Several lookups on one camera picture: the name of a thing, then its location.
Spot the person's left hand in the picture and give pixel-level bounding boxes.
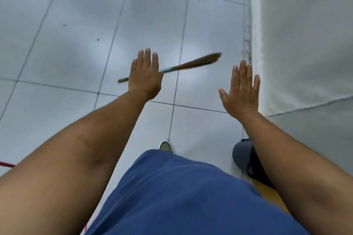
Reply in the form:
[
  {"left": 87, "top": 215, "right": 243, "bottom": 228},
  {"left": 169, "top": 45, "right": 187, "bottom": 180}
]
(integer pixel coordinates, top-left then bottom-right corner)
[{"left": 128, "top": 48, "right": 165, "bottom": 102}]

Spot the person's right hand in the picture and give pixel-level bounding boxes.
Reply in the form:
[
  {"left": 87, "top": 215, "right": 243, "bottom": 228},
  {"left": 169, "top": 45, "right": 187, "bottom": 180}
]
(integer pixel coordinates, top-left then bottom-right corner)
[{"left": 218, "top": 60, "right": 261, "bottom": 121}]

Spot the grass broom teal striped handle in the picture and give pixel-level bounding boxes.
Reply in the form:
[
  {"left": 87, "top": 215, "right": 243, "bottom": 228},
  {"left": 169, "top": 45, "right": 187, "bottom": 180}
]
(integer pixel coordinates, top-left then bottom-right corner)
[{"left": 118, "top": 52, "right": 222, "bottom": 84}]

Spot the person's left forearm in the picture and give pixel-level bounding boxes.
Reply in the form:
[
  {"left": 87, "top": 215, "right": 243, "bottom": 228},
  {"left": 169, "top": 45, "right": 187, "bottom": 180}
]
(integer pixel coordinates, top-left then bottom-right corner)
[{"left": 0, "top": 90, "right": 149, "bottom": 235}]

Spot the person's right forearm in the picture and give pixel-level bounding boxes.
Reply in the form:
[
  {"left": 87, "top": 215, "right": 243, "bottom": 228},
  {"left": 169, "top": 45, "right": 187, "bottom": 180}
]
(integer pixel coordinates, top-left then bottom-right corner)
[{"left": 238, "top": 111, "right": 353, "bottom": 235}]

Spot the dark grey round bin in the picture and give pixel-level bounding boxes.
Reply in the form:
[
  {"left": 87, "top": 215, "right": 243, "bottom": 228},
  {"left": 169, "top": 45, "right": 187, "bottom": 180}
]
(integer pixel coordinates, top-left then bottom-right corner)
[{"left": 232, "top": 138, "right": 275, "bottom": 189}]

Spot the green left shoe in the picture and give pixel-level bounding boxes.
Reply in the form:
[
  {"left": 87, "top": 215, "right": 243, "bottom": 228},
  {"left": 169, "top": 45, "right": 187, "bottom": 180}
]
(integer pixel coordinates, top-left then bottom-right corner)
[{"left": 158, "top": 140, "right": 174, "bottom": 154}]

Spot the blue shirt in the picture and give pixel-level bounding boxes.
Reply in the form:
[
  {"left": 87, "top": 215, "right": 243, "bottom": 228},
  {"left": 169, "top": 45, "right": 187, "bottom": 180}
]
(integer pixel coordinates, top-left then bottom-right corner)
[{"left": 85, "top": 149, "right": 311, "bottom": 235}]

